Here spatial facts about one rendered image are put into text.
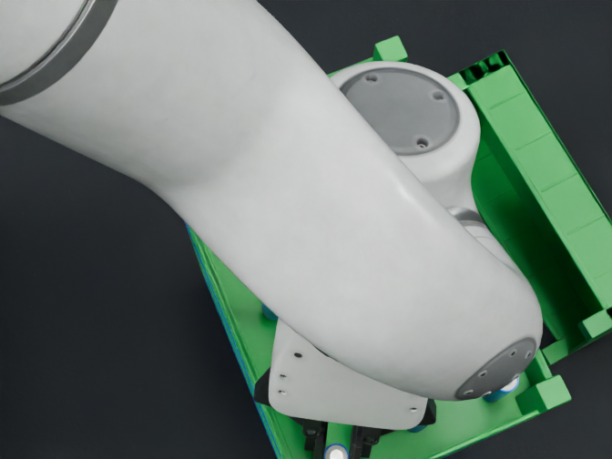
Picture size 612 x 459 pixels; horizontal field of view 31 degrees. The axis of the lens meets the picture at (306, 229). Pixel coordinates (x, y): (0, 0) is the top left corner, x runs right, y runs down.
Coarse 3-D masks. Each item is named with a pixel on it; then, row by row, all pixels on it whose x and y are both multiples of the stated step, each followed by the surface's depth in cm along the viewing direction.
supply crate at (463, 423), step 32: (224, 288) 87; (256, 320) 87; (256, 352) 86; (544, 384) 78; (448, 416) 85; (480, 416) 85; (512, 416) 85; (288, 448) 79; (384, 448) 84; (416, 448) 84; (448, 448) 79
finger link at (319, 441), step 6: (294, 420) 75; (300, 420) 75; (324, 426) 75; (324, 432) 76; (306, 438) 76; (312, 438) 76; (318, 438) 75; (324, 438) 75; (306, 444) 77; (312, 444) 77; (318, 444) 75; (324, 444) 75; (306, 450) 78; (312, 450) 77; (318, 450) 76; (324, 450) 76; (318, 456) 76
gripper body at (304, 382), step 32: (288, 352) 66; (320, 352) 65; (288, 384) 69; (320, 384) 68; (352, 384) 67; (384, 384) 67; (320, 416) 71; (352, 416) 71; (384, 416) 70; (416, 416) 70
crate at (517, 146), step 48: (480, 96) 114; (528, 96) 114; (480, 144) 133; (528, 144) 112; (480, 192) 131; (528, 192) 128; (576, 192) 111; (528, 240) 130; (576, 240) 110; (576, 288) 128; (576, 336) 126
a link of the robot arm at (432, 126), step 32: (384, 64) 56; (352, 96) 54; (384, 96) 54; (416, 96) 54; (448, 96) 54; (384, 128) 52; (416, 128) 52; (448, 128) 53; (416, 160) 51; (448, 160) 52; (448, 192) 53; (480, 224) 55
